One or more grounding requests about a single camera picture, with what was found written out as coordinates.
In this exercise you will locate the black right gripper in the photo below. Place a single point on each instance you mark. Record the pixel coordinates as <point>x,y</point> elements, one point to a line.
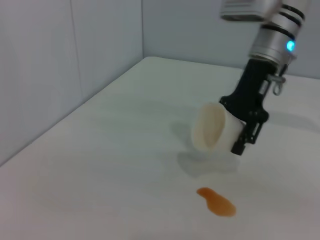
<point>252,95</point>

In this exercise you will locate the white paper cup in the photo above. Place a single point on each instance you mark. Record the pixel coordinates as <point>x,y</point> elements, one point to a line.
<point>210,127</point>

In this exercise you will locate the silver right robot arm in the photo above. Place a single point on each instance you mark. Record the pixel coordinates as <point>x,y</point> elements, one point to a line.
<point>275,40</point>

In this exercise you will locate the orange brown liquid stain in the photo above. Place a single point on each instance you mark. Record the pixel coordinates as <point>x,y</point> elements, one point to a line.
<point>217,203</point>

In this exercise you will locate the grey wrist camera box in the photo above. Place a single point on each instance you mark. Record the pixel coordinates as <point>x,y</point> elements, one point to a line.
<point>245,10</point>

